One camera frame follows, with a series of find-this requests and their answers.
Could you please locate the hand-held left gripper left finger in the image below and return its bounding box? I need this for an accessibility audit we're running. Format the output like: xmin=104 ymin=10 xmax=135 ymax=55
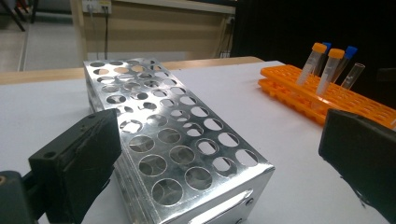
xmin=28 ymin=107 xmax=123 ymax=224

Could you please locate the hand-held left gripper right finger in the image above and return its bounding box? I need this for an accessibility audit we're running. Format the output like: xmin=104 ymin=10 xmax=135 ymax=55
xmin=318 ymin=107 xmax=396 ymax=224

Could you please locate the clear test tube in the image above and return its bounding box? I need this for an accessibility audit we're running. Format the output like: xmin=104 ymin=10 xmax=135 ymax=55
xmin=340 ymin=63 xmax=366 ymax=91

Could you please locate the orange-capped test tube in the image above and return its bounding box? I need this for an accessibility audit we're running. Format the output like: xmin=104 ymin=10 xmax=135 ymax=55
xmin=295 ymin=42 xmax=328 ymax=87
xmin=316 ymin=48 xmax=346 ymax=97

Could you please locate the blue-capped test tube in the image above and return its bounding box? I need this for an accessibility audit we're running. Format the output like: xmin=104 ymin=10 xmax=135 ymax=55
xmin=331 ymin=46 xmax=359 ymax=84

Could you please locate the silver metal tube rack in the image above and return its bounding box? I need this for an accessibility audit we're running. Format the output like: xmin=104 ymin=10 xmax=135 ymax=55
xmin=83 ymin=57 xmax=276 ymax=224

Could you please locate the orange plastic tube rack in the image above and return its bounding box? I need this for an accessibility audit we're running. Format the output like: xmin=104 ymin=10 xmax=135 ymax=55
xmin=257 ymin=63 xmax=396 ymax=130

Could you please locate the white table board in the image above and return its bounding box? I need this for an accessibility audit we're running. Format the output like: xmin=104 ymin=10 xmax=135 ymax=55
xmin=0 ymin=60 xmax=393 ymax=224

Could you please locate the wooden table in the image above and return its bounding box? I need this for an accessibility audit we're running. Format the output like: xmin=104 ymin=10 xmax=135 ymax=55
xmin=0 ymin=55 xmax=264 ymax=86

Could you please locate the dark curtain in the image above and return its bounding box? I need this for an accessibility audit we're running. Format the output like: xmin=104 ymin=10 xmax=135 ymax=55
xmin=232 ymin=0 xmax=396 ymax=108

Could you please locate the light wooden furniture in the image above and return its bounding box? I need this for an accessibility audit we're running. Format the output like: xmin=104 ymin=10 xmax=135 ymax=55
xmin=69 ymin=0 xmax=236 ymax=63

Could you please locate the black metal stand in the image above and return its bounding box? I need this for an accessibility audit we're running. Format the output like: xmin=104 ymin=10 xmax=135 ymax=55
xmin=0 ymin=0 xmax=40 ymax=32

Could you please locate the white power strip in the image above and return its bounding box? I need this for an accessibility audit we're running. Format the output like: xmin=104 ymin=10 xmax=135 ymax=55
xmin=81 ymin=0 xmax=112 ymax=14

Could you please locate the black hanging cable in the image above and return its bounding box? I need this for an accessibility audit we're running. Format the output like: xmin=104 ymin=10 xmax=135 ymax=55
xmin=103 ymin=6 xmax=110 ymax=61

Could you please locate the grey thin cable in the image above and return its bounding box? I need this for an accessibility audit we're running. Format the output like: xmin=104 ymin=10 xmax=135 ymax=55
xmin=88 ymin=7 xmax=101 ymax=61

